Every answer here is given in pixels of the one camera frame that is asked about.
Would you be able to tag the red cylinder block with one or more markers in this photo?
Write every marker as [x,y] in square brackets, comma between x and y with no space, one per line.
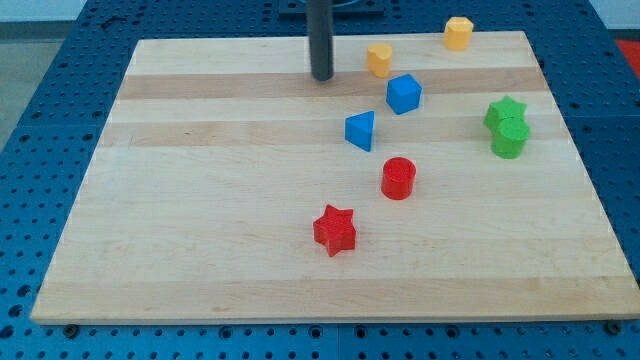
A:
[398,176]

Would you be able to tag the yellow hexagon block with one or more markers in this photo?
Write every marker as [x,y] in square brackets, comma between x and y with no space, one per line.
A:
[457,33]

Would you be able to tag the red star block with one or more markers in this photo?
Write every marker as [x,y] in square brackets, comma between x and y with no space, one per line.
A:
[335,230]

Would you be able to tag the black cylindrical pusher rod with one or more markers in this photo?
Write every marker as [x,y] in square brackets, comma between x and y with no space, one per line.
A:
[319,18]

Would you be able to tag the yellow heart block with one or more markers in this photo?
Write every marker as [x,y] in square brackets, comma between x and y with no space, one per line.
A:
[378,60]

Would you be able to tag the light wooden board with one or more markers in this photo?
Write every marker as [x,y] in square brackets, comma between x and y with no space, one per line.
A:
[218,155]

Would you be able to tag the blue cube block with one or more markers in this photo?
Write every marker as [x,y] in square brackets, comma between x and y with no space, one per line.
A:
[403,94]

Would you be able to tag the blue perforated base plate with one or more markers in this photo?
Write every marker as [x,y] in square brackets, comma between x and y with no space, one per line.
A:
[49,150]

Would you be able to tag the blue triangle block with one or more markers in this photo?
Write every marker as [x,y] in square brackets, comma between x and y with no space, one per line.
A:
[359,130]

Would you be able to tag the green star block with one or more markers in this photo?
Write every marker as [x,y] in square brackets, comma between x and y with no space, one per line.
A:
[506,108]

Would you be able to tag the green cylinder block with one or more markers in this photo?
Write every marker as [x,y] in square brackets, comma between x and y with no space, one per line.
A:
[509,138]

